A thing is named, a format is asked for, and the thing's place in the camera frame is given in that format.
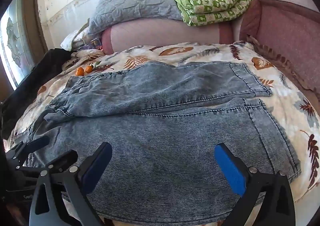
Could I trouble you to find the grey-blue denim pants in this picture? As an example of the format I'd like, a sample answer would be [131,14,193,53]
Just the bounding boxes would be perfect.
[25,62,300,225]

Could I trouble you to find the leaf-print beige blanket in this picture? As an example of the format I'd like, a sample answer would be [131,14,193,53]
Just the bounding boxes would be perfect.
[3,41,319,202]

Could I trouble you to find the black jacket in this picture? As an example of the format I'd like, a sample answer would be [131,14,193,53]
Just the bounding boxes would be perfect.
[1,49,72,140]

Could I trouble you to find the orange tangerine with leaf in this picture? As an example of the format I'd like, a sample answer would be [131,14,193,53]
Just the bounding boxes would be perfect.
[85,63,99,74]

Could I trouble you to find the colourful snack packet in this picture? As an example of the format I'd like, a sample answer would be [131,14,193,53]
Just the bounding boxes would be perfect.
[87,38,103,50]

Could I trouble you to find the white cloth pile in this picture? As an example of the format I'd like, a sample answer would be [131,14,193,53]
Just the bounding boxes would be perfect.
[60,19,89,51]

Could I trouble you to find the pink sofa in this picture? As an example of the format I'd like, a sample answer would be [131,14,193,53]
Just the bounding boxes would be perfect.
[101,0,319,89]

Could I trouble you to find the green patterned folded blanket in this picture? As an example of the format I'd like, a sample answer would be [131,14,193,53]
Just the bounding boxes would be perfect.
[174,0,252,26]

